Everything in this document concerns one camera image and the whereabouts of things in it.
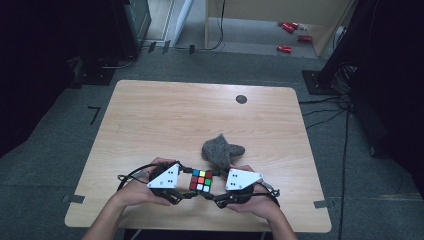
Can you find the wooden partition frame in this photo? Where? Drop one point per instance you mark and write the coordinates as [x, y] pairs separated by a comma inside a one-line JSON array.
[[266, 10]]

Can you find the black floor tape piece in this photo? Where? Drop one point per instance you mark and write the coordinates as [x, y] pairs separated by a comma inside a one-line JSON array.
[[166, 46], [191, 49], [151, 46]]

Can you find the black stand with base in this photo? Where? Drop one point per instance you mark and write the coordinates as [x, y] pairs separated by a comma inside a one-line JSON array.
[[315, 83]]

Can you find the red can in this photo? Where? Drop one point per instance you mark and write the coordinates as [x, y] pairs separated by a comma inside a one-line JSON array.
[[304, 38], [295, 25], [284, 49], [288, 28]]

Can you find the black floor plate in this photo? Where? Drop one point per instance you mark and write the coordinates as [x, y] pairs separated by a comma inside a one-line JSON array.
[[93, 75]]

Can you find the person's right hand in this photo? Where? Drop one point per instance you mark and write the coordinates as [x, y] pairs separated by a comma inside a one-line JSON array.
[[261, 203]]

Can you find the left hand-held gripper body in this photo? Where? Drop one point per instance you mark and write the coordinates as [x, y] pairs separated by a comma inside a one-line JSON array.
[[166, 178]]

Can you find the white panel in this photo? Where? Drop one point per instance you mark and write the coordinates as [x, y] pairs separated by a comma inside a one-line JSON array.
[[181, 20]]

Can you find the grey floor tape piece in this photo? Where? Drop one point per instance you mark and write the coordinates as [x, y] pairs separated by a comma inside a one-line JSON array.
[[320, 204], [73, 199]]

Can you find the multicoloured puzzle cube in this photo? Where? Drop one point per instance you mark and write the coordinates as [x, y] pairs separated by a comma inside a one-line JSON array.
[[201, 180]]

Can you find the person's left hand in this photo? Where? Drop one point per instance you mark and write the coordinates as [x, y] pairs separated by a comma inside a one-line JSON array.
[[136, 193]]

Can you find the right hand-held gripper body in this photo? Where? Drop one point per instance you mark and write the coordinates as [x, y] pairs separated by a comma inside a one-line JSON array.
[[241, 179]]

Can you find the grey fluffy cloth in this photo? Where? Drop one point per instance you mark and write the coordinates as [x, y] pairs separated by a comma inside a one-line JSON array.
[[220, 151]]

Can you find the dark round table grommet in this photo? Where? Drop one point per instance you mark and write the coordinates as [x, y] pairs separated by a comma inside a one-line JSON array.
[[241, 99]]

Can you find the black glass-fronted cabinet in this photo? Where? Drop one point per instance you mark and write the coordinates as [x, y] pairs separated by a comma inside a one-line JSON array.
[[131, 26]]

